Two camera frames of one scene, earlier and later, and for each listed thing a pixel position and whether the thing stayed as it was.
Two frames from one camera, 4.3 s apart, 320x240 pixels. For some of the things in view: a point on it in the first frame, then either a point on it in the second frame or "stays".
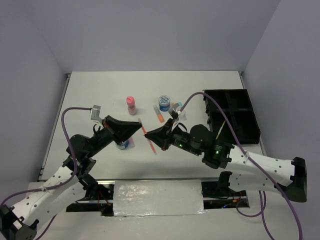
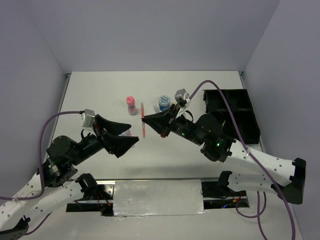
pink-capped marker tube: x=131 y=107 stays
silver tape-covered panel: x=157 y=197 stays
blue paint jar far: x=164 y=101 stays
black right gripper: x=162 y=136 -> x=160 y=120
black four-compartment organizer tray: x=237 y=105 stays
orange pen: x=148 y=140 -> x=142 y=111
